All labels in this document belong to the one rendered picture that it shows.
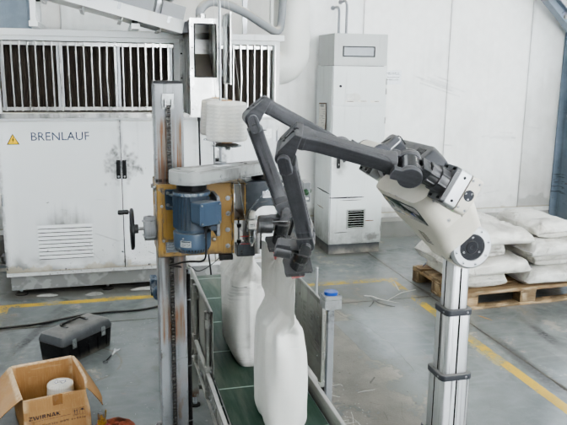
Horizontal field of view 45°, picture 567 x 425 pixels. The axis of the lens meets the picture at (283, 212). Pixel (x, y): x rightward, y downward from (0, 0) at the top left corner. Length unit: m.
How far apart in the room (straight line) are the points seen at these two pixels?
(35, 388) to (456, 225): 2.56
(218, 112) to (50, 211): 3.18
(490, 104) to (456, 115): 0.44
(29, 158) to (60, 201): 0.41
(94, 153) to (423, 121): 3.71
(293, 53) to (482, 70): 2.65
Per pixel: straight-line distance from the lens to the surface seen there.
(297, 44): 6.07
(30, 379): 4.02
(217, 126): 2.67
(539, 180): 8.52
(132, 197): 5.63
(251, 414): 3.00
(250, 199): 2.92
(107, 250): 5.72
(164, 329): 3.09
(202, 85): 5.08
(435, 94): 7.69
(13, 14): 6.44
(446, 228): 2.33
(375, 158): 2.06
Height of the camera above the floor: 1.81
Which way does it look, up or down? 12 degrees down
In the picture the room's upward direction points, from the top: 1 degrees clockwise
